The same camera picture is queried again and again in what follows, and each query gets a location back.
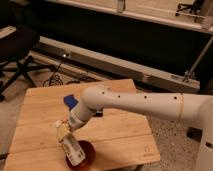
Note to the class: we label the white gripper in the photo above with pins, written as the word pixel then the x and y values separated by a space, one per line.
pixel 77 118

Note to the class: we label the clear plastic bottle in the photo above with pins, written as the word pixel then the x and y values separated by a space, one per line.
pixel 72 149

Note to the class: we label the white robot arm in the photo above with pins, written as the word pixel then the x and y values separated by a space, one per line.
pixel 193 109

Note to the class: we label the red ceramic bowl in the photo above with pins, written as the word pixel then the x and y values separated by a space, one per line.
pixel 89 152

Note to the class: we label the blue cloth piece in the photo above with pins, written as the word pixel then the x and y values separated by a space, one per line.
pixel 70 101

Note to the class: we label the black rectangular box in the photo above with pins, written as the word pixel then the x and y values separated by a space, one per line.
pixel 99 114

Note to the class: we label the wooden table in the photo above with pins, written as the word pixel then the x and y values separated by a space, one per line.
pixel 120 139

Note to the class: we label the black office chair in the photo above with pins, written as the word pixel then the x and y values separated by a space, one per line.
pixel 15 57

